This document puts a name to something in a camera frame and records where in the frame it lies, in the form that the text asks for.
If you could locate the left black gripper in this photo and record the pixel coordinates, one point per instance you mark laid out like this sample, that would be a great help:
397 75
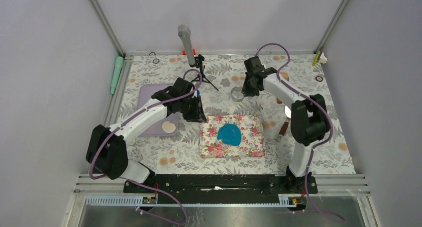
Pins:
197 115

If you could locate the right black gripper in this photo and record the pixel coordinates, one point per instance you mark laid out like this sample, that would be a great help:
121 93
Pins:
246 91

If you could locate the floral cutting board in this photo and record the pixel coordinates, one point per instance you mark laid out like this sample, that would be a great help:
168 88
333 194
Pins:
252 144

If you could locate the wooden rolling pin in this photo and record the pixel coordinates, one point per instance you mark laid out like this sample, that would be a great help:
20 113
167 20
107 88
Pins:
286 77

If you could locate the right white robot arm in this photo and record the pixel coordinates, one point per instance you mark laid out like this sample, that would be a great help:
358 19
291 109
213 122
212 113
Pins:
309 121

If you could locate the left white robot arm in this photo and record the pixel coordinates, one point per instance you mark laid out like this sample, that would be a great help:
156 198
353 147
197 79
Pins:
107 150

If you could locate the beige dough disc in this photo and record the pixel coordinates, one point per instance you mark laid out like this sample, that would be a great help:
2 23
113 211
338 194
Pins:
168 127

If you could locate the black microphone tripod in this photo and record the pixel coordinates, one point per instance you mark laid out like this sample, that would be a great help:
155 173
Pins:
199 65

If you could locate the red clip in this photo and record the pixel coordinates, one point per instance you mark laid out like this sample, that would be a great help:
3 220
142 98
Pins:
184 52

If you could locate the white clip in corner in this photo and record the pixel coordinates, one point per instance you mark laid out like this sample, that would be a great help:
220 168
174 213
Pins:
322 58

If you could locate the grey microphone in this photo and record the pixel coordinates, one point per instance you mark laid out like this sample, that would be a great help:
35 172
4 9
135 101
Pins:
184 34

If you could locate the green marker pen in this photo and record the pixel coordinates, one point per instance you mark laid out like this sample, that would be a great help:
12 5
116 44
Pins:
118 65

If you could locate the metal scraper wooden handle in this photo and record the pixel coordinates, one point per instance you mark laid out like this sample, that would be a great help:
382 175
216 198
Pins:
285 125

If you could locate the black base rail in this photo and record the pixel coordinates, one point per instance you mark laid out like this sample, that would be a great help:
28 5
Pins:
222 189

